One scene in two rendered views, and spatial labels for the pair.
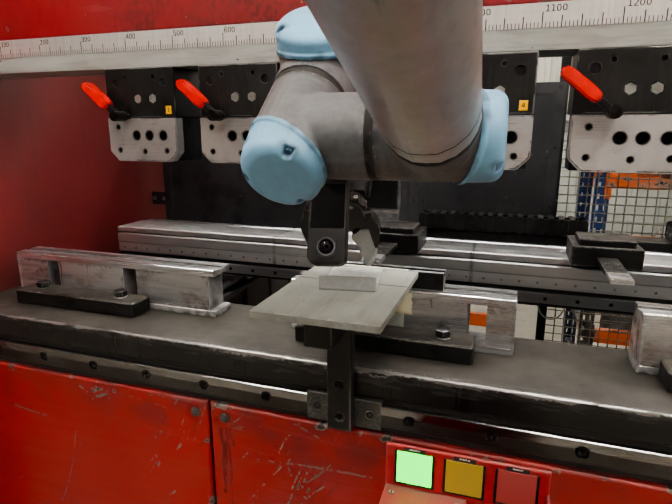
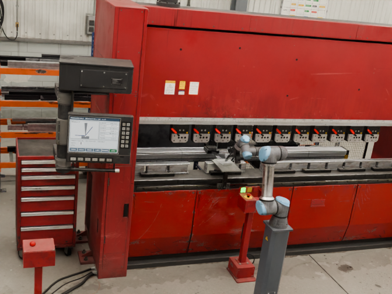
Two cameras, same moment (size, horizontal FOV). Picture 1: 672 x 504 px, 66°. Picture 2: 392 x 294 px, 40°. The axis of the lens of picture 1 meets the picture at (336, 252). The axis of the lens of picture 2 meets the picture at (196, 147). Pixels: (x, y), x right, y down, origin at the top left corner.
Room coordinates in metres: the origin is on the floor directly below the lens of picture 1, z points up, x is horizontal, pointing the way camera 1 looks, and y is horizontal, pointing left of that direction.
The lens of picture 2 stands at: (-2.51, 3.10, 2.70)
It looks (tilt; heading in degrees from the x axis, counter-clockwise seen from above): 19 degrees down; 320
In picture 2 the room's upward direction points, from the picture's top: 7 degrees clockwise
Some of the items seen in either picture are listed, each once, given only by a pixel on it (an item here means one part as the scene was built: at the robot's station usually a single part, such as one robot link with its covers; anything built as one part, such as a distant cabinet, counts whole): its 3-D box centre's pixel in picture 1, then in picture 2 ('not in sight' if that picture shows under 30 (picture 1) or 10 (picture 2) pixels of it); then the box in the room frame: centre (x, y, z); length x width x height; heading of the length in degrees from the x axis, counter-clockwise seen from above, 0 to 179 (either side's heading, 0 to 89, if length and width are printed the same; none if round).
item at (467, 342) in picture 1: (382, 338); (225, 172); (0.82, -0.08, 0.89); 0.30 x 0.05 x 0.03; 71
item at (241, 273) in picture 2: not in sight; (242, 269); (0.46, -0.13, 0.06); 0.25 x 0.20 x 0.12; 162
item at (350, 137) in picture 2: not in sight; (353, 132); (0.44, -1.36, 1.26); 0.15 x 0.09 x 0.17; 71
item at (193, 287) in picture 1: (119, 278); (161, 168); (1.06, 0.46, 0.92); 0.50 x 0.06 x 0.10; 71
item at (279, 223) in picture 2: not in sight; (279, 219); (0.01, 0.04, 0.82); 0.15 x 0.15 x 0.10
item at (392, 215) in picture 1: (370, 192); (222, 146); (0.89, -0.06, 1.13); 0.10 x 0.02 x 0.10; 71
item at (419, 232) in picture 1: (387, 241); (214, 151); (1.03, -0.10, 1.01); 0.26 x 0.12 x 0.05; 161
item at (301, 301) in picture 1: (343, 292); (226, 165); (0.75, -0.01, 1.00); 0.26 x 0.18 x 0.01; 161
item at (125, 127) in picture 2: not in sight; (99, 136); (0.72, 1.29, 1.42); 0.45 x 0.12 x 0.36; 64
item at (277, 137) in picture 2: not in sight; (281, 132); (0.70, -0.60, 1.26); 0.15 x 0.09 x 0.17; 71
